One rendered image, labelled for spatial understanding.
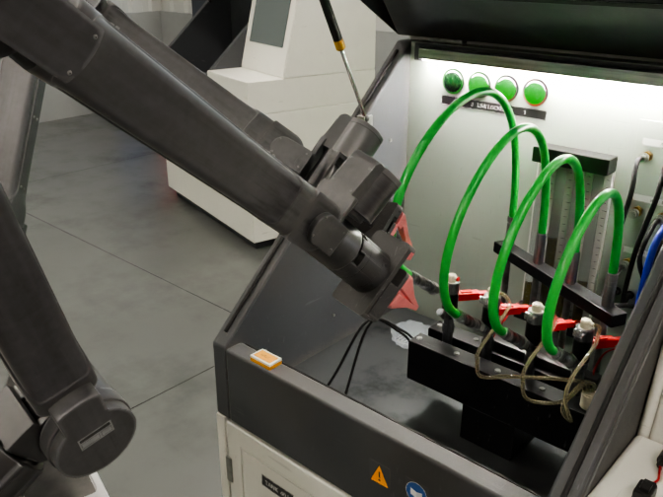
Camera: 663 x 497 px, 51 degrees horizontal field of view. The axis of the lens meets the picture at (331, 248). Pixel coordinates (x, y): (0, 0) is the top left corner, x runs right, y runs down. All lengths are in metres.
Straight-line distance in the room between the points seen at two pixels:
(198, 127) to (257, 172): 0.09
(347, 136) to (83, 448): 0.54
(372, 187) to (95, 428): 0.37
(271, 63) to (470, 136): 2.68
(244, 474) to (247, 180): 0.92
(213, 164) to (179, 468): 2.03
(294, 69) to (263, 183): 3.34
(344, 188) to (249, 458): 0.77
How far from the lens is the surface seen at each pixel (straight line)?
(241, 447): 1.42
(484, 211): 1.50
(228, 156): 0.59
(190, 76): 1.04
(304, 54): 3.99
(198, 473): 2.52
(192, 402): 2.85
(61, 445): 0.65
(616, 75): 1.30
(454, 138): 1.50
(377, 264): 0.81
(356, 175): 0.76
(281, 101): 3.96
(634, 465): 1.08
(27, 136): 1.08
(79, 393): 0.63
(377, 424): 1.12
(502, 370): 1.22
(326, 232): 0.71
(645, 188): 1.34
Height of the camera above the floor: 1.62
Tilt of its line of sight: 23 degrees down
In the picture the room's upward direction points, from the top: straight up
